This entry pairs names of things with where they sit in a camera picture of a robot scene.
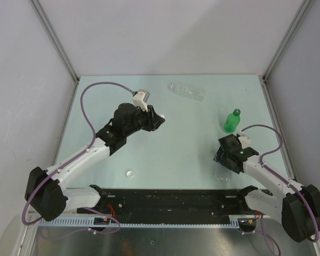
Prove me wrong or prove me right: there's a green plastic bottle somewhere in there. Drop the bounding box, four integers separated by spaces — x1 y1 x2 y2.
223 111 241 133

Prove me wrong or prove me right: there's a left aluminium frame post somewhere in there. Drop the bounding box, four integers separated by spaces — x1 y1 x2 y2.
29 0 79 82

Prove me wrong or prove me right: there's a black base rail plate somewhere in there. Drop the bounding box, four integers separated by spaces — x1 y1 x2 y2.
93 186 258 221

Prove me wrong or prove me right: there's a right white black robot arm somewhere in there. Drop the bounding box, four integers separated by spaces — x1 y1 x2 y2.
214 134 320 242

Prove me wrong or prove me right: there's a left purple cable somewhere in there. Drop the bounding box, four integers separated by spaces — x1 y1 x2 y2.
21 82 137 226

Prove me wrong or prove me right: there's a right aluminium frame post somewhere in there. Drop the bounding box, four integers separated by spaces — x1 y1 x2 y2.
262 0 315 81

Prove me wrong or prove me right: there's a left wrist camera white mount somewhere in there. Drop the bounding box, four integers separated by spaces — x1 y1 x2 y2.
132 90 150 112

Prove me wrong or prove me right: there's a clear unlabelled plastic bottle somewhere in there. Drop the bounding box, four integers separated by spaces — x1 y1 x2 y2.
167 83 205 101

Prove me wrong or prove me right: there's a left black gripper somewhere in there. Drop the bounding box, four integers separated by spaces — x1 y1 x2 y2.
124 103 164 137

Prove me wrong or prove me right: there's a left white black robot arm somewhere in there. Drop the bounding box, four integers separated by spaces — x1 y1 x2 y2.
25 103 165 221

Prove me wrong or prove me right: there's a green bottle cap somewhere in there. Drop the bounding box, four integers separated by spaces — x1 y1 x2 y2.
234 109 241 116

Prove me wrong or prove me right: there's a grey slotted cable duct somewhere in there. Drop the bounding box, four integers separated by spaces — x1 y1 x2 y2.
38 215 239 228

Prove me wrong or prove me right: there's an aluminium frame post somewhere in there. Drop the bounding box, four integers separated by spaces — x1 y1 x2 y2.
262 0 315 81
29 0 79 82

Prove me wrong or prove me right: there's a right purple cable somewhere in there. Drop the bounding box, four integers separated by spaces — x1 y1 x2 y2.
239 124 320 242

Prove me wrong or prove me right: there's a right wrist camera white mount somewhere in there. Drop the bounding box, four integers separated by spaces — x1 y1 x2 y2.
236 131 251 149

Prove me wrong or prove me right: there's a clear bottle with blue label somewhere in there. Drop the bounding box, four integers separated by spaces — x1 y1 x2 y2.
212 149 230 183

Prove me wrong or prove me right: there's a purple cable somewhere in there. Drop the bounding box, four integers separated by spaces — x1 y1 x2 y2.
21 82 137 226
239 124 320 242

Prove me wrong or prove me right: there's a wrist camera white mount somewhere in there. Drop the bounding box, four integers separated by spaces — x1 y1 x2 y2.
132 90 150 112
236 131 251 149

